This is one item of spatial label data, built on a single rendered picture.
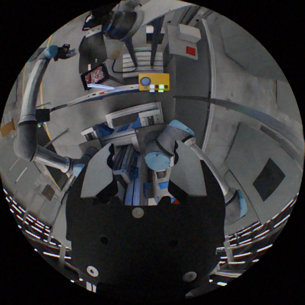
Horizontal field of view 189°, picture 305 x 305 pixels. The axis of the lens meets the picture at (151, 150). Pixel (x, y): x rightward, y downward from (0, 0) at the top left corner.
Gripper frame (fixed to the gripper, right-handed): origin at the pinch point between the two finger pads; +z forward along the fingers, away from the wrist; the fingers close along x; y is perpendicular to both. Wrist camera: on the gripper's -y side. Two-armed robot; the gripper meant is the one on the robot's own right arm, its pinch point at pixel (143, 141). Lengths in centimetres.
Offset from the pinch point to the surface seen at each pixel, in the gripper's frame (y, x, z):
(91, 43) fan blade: -40, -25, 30
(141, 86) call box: -11.8, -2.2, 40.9
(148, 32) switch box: -68, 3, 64
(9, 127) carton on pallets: -139, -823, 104
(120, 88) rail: -14, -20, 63
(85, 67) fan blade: -28, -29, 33
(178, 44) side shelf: -55, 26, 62
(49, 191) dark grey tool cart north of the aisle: 322, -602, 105
